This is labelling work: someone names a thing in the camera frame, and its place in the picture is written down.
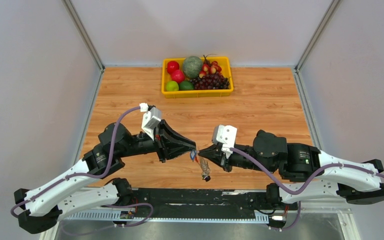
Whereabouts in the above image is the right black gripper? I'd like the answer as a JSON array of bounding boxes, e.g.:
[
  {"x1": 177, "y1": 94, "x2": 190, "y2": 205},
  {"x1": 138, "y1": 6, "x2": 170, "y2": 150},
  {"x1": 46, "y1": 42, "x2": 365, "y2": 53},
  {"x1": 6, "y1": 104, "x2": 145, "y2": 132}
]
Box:
[{"x1": 198, "y1": 142, "x2": 276, "y2": 174}]

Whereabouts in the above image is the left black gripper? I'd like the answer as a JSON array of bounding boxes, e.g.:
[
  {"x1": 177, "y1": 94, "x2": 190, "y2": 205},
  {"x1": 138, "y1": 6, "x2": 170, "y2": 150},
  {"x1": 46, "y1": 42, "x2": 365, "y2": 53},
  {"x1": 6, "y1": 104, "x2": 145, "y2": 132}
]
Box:
[{"x1": 118, "y1": 118, "x2": 197, "y2": 163}]

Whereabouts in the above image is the metal key organizer with rings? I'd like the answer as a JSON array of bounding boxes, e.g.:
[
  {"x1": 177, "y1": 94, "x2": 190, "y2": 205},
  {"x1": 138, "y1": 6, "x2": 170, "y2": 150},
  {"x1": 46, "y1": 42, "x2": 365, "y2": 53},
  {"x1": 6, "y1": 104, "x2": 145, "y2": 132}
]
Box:
[{"x1": 195, "y1": 155, "x2": 211, "y2": 182}]

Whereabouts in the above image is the key with blue tag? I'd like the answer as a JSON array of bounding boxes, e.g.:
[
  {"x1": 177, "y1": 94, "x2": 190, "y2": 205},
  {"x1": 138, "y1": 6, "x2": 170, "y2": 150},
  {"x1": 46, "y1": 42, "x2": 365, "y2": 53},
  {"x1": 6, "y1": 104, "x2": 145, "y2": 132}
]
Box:
[{"x1": 189, "y1": 150, "x2": 198, "y2": 162}]

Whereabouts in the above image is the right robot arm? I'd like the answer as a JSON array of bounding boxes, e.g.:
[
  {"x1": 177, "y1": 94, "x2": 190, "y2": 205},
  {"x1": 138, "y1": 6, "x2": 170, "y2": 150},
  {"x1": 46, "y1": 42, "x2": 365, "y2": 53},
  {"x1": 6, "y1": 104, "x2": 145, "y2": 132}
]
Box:
[{"x1": 198, "y1": 125, "x2": 384, "y2": 209}]

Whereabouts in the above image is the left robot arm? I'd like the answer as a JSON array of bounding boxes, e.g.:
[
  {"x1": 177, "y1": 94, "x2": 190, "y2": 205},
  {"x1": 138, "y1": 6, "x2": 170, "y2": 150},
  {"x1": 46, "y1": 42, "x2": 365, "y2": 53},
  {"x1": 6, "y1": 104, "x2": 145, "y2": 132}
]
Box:
[{"x1": 14, "y1": 120, "x2": 196, "y2": 234}]

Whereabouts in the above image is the light green lime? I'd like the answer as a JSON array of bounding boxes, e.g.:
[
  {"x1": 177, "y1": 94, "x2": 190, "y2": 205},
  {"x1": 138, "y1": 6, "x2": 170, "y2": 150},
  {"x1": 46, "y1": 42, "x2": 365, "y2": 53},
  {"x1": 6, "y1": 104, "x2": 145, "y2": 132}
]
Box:
[{"x1": 165, "y1": 80, "x2": 180, "y2": 92}]

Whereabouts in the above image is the dark green avocado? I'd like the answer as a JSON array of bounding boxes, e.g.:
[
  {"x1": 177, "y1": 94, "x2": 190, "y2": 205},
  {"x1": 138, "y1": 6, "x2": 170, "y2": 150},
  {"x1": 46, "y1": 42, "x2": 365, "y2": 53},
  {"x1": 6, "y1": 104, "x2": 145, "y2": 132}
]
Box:
[{"x1": 178, "y1": 80, "x2": 195, "y2": 91}]

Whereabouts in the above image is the pink red apple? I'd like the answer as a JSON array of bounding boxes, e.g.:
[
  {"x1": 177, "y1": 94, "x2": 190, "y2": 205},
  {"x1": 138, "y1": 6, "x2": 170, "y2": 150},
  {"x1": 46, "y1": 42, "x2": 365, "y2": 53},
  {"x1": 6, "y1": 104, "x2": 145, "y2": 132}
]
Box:
[{"x1": 170, "y1": 69, "x2": 186, "y2": 84}]

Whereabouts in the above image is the dark purple grape bunch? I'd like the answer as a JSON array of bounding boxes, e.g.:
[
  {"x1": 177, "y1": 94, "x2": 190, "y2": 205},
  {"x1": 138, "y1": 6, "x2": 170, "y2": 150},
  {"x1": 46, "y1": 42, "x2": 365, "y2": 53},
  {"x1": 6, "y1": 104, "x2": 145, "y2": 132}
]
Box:
[{"x1": 188, "y1": 73, "x2": 232, "y2": 90}]

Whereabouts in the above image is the green melon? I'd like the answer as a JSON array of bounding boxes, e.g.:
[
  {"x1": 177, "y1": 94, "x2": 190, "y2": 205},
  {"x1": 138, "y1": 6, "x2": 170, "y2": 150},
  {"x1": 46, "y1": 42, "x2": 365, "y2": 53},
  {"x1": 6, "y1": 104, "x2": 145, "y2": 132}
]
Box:
[{"x1": 182, "y1": 56, "x2": 203, "y2": 79}]

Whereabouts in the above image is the yellow plastic fruit tray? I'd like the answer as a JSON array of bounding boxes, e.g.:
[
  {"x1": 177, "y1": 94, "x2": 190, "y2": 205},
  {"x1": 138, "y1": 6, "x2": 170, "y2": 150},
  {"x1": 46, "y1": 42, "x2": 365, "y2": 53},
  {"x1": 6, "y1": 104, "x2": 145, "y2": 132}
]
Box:
[{"x1": 161, "y1": 56, "x2": 234, "y2": 99}]

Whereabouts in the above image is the red cherry cluster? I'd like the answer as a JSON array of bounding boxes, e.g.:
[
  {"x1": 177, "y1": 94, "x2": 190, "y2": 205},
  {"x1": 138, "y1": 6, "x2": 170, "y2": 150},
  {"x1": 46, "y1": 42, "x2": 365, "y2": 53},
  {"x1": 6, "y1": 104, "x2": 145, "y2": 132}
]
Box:
[{"x1": 198, "y1": 55, "x2": 222, "y2": 79}]

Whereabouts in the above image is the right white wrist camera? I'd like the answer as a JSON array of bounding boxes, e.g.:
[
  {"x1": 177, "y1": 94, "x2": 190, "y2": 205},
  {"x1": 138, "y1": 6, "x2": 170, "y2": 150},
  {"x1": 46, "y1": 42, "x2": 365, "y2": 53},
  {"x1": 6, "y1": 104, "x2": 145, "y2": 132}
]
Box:
[{"x1": 211, "y1": 124, "x2": 238, "y2": 159}]

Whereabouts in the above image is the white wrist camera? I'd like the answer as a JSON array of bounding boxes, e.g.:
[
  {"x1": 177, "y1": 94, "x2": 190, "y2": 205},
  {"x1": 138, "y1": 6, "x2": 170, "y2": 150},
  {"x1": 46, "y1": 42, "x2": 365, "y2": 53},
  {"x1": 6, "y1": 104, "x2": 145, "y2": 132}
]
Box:
[
  {"x1": 139, "y1": 103, "x2": 162, "y2": 140},
  {"x1": 211, "y1": 124, "x2": 238, "y2": 159}
]

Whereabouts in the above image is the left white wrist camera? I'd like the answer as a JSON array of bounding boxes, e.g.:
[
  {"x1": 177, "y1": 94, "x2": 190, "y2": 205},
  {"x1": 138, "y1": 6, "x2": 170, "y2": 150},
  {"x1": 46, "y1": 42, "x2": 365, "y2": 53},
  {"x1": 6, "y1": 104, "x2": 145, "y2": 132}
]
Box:
[{"x1": 139, "y1": 103, "x2": 162, "y2": 140}]

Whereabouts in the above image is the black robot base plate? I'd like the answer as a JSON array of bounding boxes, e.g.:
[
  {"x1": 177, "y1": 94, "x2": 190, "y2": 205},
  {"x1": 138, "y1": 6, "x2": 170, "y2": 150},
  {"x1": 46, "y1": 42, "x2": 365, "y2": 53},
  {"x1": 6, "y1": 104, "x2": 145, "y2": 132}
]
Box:
[{"x1": 116, "y1": 188, "x2": 298, "y2": 218}]

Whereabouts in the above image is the slotted grey cable duct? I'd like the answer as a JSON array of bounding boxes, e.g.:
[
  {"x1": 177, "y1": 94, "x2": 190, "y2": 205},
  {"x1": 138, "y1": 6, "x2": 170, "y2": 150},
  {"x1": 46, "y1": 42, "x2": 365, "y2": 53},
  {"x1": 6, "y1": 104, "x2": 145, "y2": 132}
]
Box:
[{"x1": 64, "y1": 208, "x2": 270, "y2": 224}]

